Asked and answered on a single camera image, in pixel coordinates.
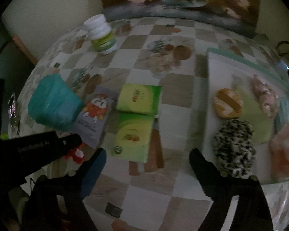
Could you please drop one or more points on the beige rose fabric bundle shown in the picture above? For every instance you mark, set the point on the beige rose fabric bundle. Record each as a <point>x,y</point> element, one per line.
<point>266,97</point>

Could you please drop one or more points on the teal plastic bag roll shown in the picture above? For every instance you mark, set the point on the teal plastic bag roll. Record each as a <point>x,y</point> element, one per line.
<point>53,104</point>

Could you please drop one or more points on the green tissue pack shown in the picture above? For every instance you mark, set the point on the green tissue pack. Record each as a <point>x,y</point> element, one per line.
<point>133,137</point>
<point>140,99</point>

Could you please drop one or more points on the white green-labelled bottle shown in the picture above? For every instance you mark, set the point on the white green-labelled bottle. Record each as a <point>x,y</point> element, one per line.
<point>100,34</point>

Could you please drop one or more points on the keychain with charm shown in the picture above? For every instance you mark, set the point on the keychain with charm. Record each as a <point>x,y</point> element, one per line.
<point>13,113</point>

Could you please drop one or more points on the orange round puff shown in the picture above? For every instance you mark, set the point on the orange round puff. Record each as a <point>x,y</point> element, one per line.
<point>228,103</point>

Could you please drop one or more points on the light green cloth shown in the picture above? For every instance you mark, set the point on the light green cloth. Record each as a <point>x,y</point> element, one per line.
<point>262,125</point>

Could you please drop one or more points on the floral painting canvas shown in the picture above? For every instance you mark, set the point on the floral painting canvas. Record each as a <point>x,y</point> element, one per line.
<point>240,16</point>

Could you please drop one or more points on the pink fluffy plush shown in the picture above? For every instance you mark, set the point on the pink fluffy plush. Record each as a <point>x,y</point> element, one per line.
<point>280,154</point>

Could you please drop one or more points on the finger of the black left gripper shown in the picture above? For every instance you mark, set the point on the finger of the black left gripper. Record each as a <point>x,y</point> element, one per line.
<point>25,155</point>

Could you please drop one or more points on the leopard print plush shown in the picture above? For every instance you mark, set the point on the leopard print plush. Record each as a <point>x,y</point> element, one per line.
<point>233,148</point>

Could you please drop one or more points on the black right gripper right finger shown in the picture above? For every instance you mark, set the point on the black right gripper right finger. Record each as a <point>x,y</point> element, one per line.
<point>252,211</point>

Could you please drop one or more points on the checkered patterned tablecloth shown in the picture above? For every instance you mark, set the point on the checkered patterned tablecloth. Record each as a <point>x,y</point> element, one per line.
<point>183,126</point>

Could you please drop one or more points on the cartoon snack packet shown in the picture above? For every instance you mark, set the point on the cartoon snack packet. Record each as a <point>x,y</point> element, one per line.
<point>91,121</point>

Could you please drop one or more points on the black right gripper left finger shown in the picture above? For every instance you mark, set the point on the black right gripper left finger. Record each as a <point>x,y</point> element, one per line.
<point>57,203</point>

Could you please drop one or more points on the light blue cloth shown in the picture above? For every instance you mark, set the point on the light blue cloth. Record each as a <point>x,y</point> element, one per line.
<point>282,117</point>

